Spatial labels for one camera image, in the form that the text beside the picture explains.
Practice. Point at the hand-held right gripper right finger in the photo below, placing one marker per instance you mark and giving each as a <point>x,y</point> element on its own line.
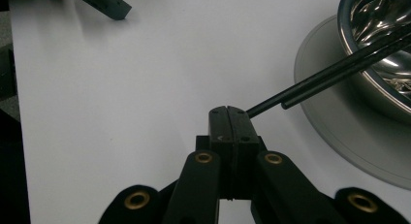
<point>244,153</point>

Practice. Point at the round grey plate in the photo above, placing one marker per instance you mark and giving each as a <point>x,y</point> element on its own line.
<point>355,146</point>

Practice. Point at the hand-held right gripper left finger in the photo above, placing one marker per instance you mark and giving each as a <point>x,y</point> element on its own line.
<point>219,146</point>

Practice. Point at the shiny steel bowl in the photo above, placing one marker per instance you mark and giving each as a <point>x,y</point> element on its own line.
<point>381,30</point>

